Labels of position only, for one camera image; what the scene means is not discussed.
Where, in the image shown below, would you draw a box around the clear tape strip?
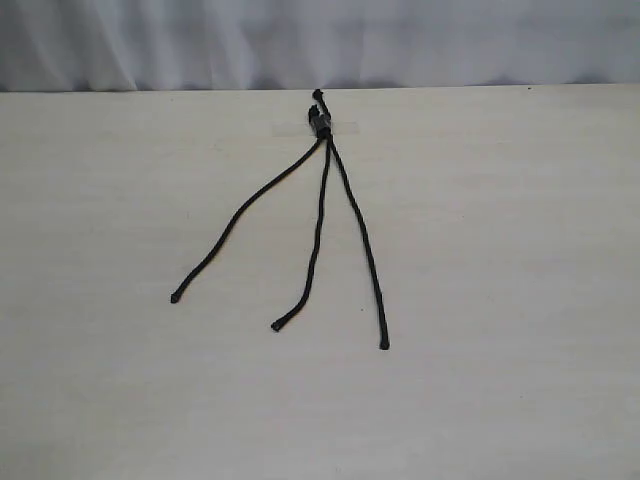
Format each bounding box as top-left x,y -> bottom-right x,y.
271,122 -> 360,137

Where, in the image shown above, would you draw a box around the white backdrop curtain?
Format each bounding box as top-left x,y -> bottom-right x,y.
1,1 -> 639,92

